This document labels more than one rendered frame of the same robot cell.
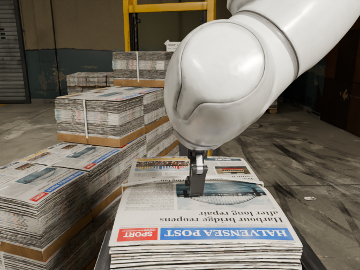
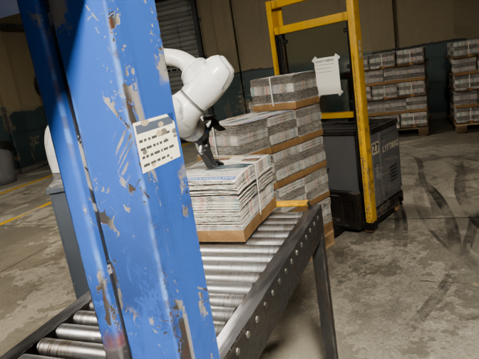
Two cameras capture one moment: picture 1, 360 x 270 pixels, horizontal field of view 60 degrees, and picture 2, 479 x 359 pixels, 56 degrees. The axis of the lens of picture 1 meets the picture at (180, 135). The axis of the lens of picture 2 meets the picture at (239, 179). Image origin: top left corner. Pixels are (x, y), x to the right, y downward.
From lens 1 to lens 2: 1.21 m
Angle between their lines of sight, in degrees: 25
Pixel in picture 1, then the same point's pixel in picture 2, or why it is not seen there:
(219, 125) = not seen: hidden behind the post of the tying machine
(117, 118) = (236, 139)
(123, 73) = (260, 99)
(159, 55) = (288, 79)
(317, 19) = (198, 90)
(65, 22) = (249, 39)
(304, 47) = (195, 100)
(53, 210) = not seen: hidden behind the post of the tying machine
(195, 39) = not seen: hidden behind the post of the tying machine
